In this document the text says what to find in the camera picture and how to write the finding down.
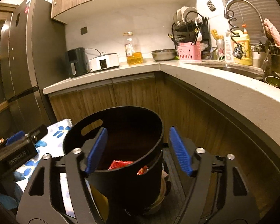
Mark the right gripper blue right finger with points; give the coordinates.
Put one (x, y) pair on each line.
(183, 157)

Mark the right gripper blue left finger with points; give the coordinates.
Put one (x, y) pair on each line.
(93, 149)

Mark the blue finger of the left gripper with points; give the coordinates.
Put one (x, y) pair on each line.
(14, 138)
(37, 134)

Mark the red white snack wrapper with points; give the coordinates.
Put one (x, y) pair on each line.
(120, 163)

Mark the black round trash bin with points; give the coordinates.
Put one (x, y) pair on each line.
(134, 134)

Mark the chrome kitchen faucet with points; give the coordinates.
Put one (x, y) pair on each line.
(239, 12)

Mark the wooden lower cabinets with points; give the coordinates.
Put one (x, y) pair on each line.
(200, 117)

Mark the black air fryer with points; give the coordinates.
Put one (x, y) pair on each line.
(76, 61)

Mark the dark grey refrigerator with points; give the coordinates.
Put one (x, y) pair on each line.
(32, 57)

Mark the white rice cooker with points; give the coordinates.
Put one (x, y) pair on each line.
(103, 62)

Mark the stainless steel bowl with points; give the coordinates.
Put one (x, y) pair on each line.
(164, 54)

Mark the pink utensil basket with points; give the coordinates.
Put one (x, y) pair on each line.
(189, 51)

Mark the cooking oil bottle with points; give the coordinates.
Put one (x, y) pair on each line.
(132, 49)

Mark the stainless steel sink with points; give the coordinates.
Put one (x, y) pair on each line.
(248, 71)

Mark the sink strainer cup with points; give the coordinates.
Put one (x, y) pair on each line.
(272, 80)

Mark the beer can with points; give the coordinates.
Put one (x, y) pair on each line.
(221, 49)

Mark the white slim bottle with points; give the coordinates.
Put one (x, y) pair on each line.
(228, 47)

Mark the black dish rack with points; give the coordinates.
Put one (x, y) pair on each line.
(186, 22)

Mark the yellow detergent bottle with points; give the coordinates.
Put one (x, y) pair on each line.
(244, 41)

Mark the pink rubber glove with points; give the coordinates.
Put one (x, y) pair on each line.
(272, 32)

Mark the hanging slotted spatula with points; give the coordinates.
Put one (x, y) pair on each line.
(211, 6)

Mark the wall power socket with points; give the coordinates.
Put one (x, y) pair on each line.
(84, 30)

